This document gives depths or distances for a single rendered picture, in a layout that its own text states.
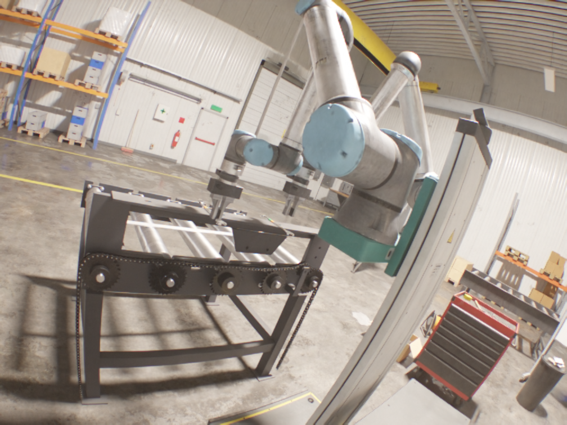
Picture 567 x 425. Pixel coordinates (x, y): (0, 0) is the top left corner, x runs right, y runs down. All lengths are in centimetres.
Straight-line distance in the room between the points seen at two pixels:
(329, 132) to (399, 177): 22
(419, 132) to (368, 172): 74
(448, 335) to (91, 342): 270
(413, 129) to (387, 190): 66
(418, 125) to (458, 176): 59
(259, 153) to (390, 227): 48
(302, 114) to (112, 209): 77
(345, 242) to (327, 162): 23
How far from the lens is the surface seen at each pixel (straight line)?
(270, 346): 200
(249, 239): 141
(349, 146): 57
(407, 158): 75
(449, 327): 288
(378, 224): 74
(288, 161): 104
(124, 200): 106
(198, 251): 156
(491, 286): 579
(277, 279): 152
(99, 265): 116
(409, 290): 82
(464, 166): 81
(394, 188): 74
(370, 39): 1039
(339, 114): 60
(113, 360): 158
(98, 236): 117
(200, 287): 141
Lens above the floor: 149
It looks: 10 degrees down
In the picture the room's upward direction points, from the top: 21 degrees clockwise
